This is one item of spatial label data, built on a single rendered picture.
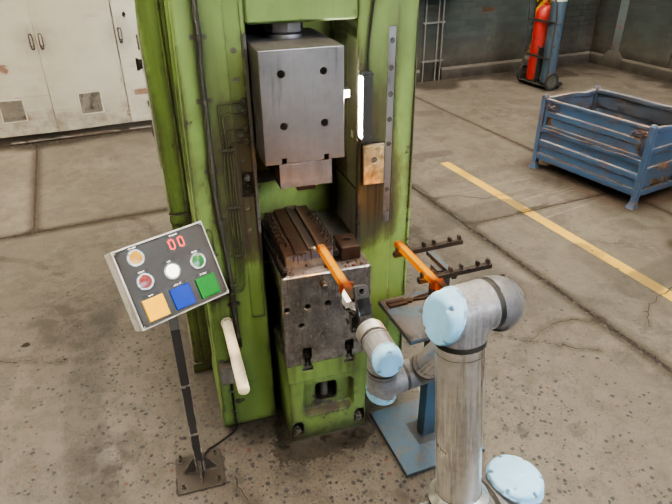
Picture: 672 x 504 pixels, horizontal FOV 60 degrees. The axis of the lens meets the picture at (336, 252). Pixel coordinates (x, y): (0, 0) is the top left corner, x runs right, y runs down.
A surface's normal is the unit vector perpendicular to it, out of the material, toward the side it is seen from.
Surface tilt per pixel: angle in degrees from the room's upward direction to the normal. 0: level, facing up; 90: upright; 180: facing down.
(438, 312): 83
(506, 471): 5
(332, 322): 90
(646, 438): 0
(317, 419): 89
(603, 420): 0
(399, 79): 90
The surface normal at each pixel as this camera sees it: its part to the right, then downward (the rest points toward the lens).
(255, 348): 0.30, 0.47
